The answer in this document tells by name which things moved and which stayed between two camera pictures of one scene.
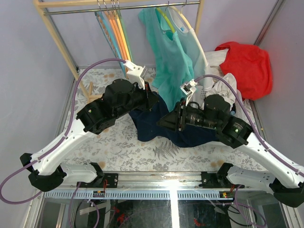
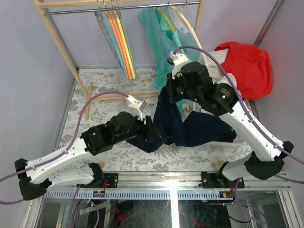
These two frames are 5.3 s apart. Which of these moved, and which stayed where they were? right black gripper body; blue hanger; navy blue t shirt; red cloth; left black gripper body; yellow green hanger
Moved: left black gripper body; navy blue t shirt; right black gripper body
Stayed: yellow green hanger; blue hanger; red cloth
